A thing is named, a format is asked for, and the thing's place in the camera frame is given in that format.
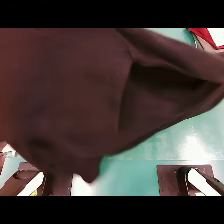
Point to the dark brown garment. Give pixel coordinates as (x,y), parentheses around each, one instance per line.
(66,93)

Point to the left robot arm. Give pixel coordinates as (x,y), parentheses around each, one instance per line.
(26,181)

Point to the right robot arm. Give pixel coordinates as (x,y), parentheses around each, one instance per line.
(200,181)

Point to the red garment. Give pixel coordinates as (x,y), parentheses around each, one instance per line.
(204,34)

